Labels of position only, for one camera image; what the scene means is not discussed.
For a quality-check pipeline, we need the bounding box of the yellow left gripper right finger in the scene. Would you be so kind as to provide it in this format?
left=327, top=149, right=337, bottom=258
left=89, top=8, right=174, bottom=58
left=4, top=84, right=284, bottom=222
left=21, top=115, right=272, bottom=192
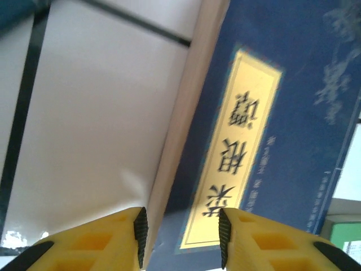
left=218, top=208, right=361, bottom=271

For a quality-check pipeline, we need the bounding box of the green notebook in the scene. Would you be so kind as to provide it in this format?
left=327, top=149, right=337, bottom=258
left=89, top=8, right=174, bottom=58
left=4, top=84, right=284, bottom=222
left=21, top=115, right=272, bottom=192
left=321, top=197, right=361, bottom=271

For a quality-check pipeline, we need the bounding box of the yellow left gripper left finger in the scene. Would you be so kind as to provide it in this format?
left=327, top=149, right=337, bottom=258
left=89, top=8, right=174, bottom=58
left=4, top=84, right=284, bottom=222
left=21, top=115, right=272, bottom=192
left=5, top=207, right=148, bottom=271

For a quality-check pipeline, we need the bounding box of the blue book with yellow label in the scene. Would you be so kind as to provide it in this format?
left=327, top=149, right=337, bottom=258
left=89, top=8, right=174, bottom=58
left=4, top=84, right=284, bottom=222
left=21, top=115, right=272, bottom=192
left=145, top=0, right=361, bottom=271

